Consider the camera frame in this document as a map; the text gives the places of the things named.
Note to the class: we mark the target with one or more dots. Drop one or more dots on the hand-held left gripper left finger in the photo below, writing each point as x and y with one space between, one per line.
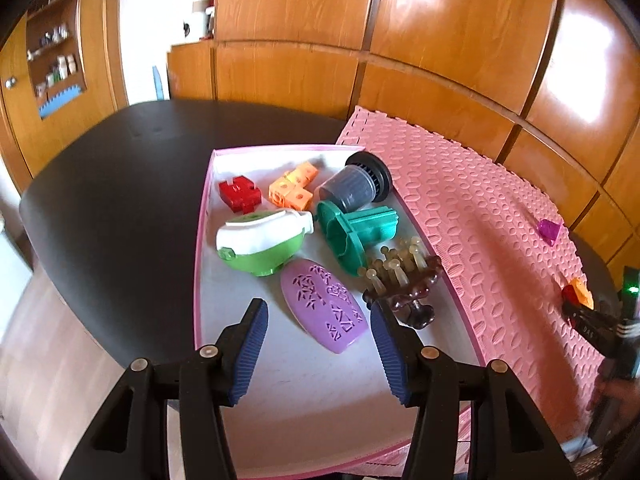
250 355

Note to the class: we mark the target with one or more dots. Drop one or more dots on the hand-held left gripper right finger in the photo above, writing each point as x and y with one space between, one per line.
387 355

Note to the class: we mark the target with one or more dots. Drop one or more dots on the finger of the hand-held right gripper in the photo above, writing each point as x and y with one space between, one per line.
590 327

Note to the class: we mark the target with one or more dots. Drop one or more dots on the small orange plastic piece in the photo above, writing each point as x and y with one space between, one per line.
582 292

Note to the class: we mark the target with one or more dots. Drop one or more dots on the brown massager with pegs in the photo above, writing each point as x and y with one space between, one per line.
405 290

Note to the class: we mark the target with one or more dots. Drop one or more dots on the white tray with pink rim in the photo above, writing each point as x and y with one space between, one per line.
310 390

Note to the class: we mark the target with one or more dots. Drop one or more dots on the purple oval perforated lid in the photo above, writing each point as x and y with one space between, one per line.
325 305

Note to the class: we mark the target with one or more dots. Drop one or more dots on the green and white plastic container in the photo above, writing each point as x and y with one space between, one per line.
257 242

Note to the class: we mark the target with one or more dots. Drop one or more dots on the teal plastic mould piece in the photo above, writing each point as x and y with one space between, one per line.
360 230

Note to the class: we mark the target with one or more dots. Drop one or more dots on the red plastic building block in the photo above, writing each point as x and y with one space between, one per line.
239 195

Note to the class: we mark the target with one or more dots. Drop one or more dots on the orange linking cube block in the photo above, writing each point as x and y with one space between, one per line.
295 187

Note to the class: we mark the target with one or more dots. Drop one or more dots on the grey ribbed filter cup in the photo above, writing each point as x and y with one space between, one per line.
350 185

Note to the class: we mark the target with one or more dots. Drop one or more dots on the person's right hand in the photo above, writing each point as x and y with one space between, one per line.
617 390

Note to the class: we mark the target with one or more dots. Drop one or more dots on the small purple plastic piece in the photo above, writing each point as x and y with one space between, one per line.
550 231

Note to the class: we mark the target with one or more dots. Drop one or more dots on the pink foam mat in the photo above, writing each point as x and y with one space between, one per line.
490 240

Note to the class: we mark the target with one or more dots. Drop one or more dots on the blue foam mat piece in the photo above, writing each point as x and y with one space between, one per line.
60 101

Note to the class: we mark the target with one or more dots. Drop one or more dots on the wooden panel cabinet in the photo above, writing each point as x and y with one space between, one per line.
425 35

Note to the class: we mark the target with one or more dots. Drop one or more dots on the group of small bottles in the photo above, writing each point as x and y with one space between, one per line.
57 67

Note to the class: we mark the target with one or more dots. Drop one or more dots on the wooden wall shelf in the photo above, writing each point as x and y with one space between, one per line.
55 45

